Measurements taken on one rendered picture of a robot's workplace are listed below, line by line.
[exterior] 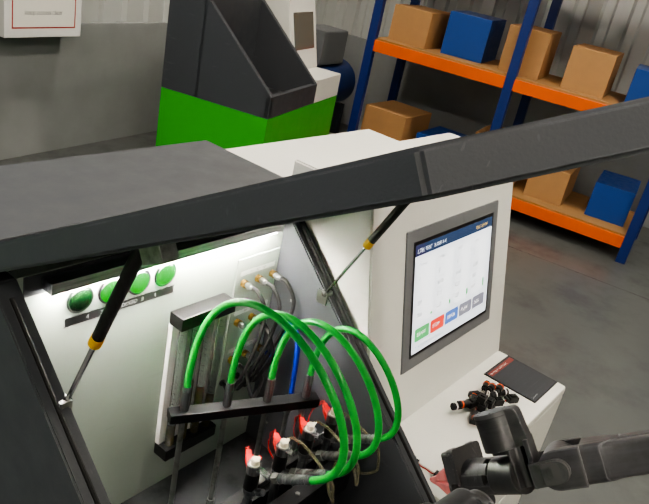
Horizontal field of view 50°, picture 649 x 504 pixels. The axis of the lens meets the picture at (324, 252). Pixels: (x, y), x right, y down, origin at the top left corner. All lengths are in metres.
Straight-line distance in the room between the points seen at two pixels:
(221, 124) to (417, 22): 2.45
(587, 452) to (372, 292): 0.61
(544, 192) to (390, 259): 5.02
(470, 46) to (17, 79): 3.75
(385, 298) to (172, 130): 3.78
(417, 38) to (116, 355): 5.60
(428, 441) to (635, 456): 0.73
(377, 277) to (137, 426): 0.59
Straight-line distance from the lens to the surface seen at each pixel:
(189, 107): 5.06
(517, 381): 2.07
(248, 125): 4.84
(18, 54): 5.65
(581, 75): 6.27
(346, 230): 1.48
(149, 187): 1.40
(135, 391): 1.46
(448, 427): 1.79
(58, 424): 1.11
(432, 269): 1.69
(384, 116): 6.85
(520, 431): 1.10
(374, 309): 1.51
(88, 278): 1.19
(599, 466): 1.08
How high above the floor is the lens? 2.01
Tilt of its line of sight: 24 degrees down
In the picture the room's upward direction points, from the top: 12 degrees clockwise
